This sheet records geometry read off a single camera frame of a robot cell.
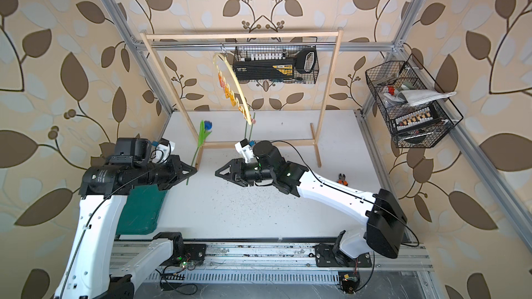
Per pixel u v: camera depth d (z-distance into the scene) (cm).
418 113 68
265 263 74
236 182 61
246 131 82
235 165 61
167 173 56
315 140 104
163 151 58
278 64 81
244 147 66
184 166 62
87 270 36
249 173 60
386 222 40
